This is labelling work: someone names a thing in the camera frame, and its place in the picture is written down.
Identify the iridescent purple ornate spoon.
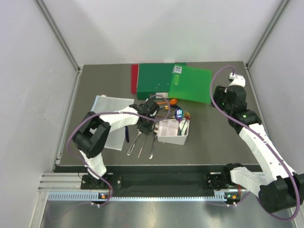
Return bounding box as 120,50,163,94
174,107,183,123

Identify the iridescent spoon pink bowl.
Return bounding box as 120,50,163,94
178,121,188,136

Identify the white ceramic spoon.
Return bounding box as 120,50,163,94
179,120,190,136

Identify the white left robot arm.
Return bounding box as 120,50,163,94
72,99,160,188

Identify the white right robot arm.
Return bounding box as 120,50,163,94
211,73,304,213

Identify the orange plastic spoon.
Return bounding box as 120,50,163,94
157,99,178,105

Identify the white divided plastic container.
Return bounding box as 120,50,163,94
157,119,190,145

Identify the dark blue table knife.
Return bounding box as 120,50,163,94
125,126,130,143

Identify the silver spoon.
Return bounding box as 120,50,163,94
137,133,147,158

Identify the red folder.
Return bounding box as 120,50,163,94
131,64,139,94

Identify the light green plastic folder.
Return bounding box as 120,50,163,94
168,64,212,104

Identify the clear mesh zip pouch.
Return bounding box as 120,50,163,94
91,95,134,151

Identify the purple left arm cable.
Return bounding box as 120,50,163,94
66,94,171,207

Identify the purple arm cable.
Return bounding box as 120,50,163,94
210,65,301,221
66,94,171,207

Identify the dark green ring binder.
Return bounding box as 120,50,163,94
136,63,177,100

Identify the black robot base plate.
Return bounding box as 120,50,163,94
80,172,240,191

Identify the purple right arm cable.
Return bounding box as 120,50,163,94
210,65,301,221

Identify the grey slotted cable duct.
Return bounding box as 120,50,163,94
47,192,227,201

